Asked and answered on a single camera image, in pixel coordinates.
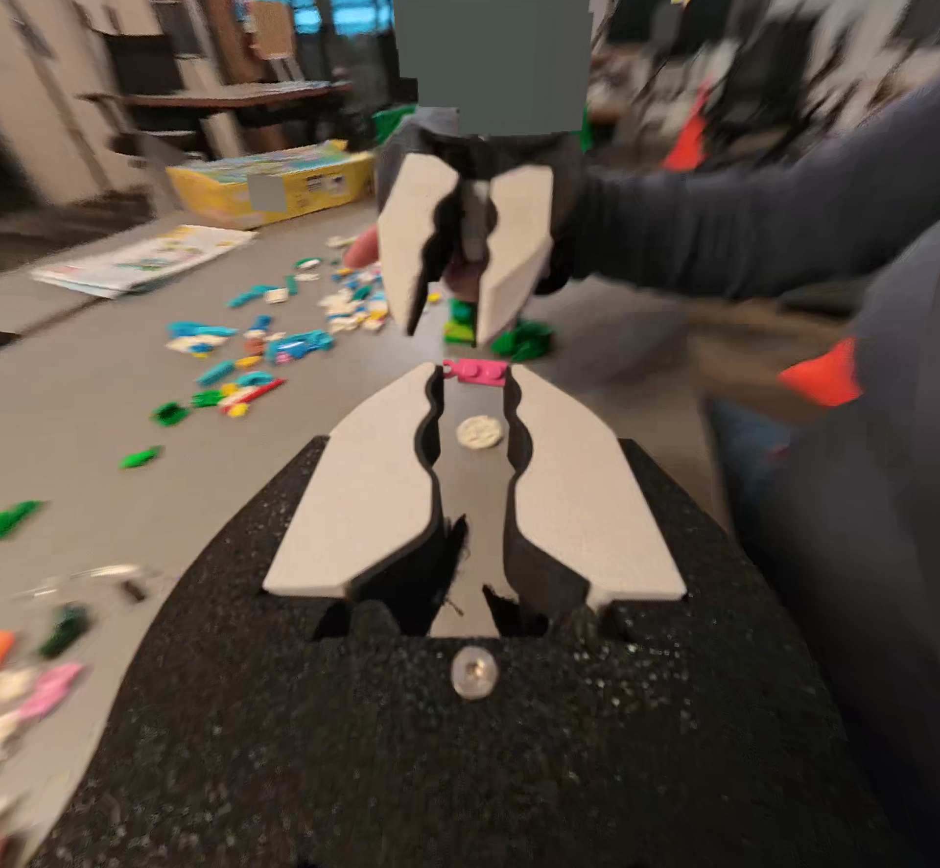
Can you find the person's dark grey clothing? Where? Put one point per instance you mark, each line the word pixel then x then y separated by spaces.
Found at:
pixel 844 589

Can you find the pile of mixed lego pieces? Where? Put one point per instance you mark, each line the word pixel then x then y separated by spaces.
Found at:
pixel 286 339

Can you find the wooden desk divider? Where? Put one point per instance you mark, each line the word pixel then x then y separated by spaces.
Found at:
pixel 272 27

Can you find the dark green lego piece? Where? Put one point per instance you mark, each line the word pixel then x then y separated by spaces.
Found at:
pixel 66 627

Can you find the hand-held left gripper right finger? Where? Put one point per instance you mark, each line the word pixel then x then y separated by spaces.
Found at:
pixel 587 501

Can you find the person's right forearm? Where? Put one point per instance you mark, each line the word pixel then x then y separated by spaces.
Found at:
pixel 734 229

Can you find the orange pointed object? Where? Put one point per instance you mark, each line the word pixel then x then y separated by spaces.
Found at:
pixel 826 377
pixel 690 137

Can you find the light pink lego plate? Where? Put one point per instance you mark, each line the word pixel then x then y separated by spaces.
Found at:
pixel 48 692

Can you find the small black lego piece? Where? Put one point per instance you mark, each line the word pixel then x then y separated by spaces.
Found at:
pixel 133 590

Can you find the person's right hand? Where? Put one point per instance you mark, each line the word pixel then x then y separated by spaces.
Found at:
pixel 361 251

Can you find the instruction booklet on table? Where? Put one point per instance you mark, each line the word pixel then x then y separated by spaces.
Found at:
pixel 139 262

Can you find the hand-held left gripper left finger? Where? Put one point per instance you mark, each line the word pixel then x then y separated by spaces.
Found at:
pixel 360 501

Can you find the tall green lego stack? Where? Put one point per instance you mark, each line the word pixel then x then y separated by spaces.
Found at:
pixel 393 125

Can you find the long brown desk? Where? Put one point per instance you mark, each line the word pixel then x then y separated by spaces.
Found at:
pixel 213 95

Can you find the lime green lego assembly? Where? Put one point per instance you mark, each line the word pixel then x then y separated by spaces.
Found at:
pixel 459 324

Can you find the white round lego plate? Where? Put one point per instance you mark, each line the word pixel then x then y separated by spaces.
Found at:
pixel 479 432

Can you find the magenta lego plate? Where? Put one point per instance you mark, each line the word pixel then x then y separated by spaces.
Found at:
pixel 477 371

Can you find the clear lego piece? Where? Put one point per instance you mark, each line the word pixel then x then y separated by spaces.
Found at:
pixel 92 576

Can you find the yellow lego box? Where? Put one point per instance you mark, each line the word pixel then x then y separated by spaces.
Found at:
pixel 279 181

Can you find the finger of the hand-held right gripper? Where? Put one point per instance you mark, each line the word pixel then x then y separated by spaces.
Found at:
pixel 411 236
pixel 518 251

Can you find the dark green lego leaves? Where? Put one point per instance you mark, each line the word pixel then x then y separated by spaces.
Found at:
pixel 523 343

